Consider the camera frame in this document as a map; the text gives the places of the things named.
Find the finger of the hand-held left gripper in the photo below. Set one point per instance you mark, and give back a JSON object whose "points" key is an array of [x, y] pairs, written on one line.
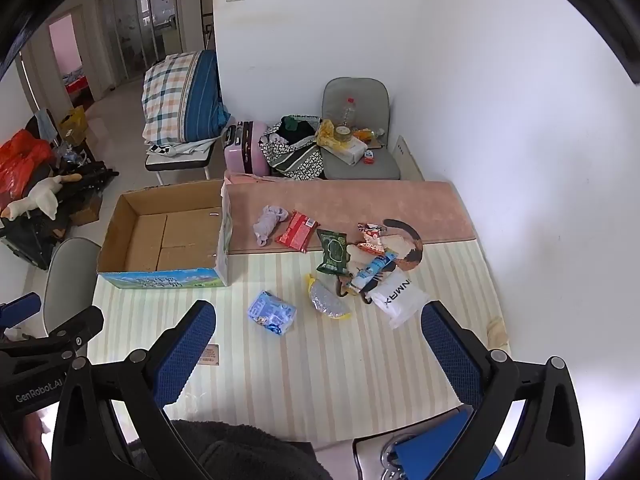
{"points": [[20, 306], [75, 327]]}

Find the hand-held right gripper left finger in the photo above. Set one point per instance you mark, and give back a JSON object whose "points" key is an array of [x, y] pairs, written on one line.
{"points": [[187, 350]]}

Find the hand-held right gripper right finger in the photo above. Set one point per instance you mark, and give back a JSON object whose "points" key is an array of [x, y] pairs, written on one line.
{"points": [[450, 350]]}

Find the white packet with black print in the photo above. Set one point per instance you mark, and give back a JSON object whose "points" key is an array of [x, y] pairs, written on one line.
{"points": [[400, 297]]}

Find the blue white tissue packet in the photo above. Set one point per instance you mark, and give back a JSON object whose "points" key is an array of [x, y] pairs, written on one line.
{"points": [[270, 310]]}

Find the light blue long packet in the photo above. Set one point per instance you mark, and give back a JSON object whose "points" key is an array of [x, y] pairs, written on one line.
{"points": [[375, 267]]}

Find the yellow silver packet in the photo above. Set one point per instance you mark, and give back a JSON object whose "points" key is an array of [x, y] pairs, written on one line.
{"points": [[325, 302]]}

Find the orange white snack packet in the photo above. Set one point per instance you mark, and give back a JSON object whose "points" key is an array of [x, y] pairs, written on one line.
{"points": [[371, 240]]}

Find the green packet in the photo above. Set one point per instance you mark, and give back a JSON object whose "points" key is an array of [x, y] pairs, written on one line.
{"points": [[332, 252]]}

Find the red snack packet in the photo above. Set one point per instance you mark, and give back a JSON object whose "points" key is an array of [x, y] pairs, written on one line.
{"points": [[296, 230]]}

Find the grey round chair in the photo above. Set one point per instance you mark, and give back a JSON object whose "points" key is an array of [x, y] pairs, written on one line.
{"points": [[70, 270]]}

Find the blue flat board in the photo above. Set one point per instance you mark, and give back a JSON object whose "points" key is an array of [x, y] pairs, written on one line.
{"points": [[430, 445]]}

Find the white goose plush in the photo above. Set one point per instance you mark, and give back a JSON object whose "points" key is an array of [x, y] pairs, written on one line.
{"points": [[40, 197]]}

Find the dark fleece garment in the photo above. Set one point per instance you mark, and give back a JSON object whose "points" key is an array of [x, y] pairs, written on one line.
{"points": [[240, 450]]}

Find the small brown cardboard box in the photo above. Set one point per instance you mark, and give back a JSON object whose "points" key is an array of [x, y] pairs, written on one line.
{"points": [[87, 212]]}

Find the metal clasp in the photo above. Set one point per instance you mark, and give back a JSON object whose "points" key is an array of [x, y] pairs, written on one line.
{"points": [[395, 460]]}

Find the red plastic bag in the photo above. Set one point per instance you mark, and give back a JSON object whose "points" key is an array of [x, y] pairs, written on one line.
{"points": [[20, 160]]}

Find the light blue cloth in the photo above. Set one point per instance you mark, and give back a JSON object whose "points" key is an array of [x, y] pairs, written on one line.
{"points": [[45, 122]]}

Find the white bench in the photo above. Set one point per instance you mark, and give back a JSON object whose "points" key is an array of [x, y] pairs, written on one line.
{"points": [[175, 162]]}

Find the white flat panel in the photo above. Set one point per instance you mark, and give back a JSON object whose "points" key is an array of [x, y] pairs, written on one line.
{"points": [[407, 157]]}

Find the white folded sheet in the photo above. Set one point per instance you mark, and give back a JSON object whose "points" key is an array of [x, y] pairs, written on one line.
{"points": [[175, 147]]}

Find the pink suitcase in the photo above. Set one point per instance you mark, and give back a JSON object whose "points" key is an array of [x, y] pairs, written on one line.
{"points": [[245, 152]]}

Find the small red white box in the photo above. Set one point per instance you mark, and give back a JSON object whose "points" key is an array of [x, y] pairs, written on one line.
{"points": [[370, 157]]}

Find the black white patterned tote bag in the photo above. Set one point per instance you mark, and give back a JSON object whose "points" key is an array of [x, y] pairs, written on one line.
{"points": [[295, 165]]}

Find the red bedding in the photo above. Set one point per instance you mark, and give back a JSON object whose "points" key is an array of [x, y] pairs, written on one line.
{"points": [[76, 84]]}

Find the orange snack bag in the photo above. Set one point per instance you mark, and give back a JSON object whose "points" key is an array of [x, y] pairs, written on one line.
{"points": [[362, 135]]}

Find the black green clothing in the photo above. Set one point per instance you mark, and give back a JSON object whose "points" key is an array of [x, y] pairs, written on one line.
{"points": [[295, 127]]}

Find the yellow plastic bag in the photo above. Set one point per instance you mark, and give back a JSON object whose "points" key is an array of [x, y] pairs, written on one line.
{"points": [[325, 135]]}

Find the plaid and blue bedding bundle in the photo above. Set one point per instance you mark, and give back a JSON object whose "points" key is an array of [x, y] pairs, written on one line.
{"points": [[170, 95]]}

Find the clear plastic bottle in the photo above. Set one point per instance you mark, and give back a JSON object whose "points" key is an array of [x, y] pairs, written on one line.
{"points": [[349, 112]]}

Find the grey padded chair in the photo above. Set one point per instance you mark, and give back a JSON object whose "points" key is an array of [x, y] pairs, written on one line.
{"points": [[360, 95]]}

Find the glass sliding door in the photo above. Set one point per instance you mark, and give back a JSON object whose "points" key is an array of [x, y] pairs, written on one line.
{"points": [[135, 25]]}

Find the black folded frame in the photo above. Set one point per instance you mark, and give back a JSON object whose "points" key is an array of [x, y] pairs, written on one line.
{"points": [[30, 240]]}

